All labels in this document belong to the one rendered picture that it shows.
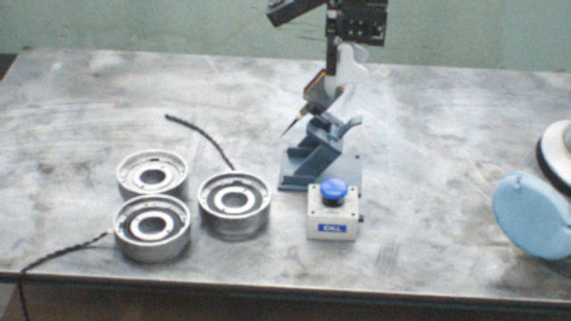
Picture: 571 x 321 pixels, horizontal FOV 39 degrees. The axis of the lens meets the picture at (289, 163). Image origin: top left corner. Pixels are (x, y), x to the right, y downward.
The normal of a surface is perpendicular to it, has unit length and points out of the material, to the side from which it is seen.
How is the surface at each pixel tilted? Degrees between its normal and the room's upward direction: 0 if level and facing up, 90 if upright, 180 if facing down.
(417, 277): 0
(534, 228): 97
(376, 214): 0
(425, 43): 90
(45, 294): 0
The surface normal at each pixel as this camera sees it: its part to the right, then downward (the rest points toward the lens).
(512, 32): -0.04, 0.60
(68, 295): 0.03, -0.80
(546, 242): -0.73, 0.49
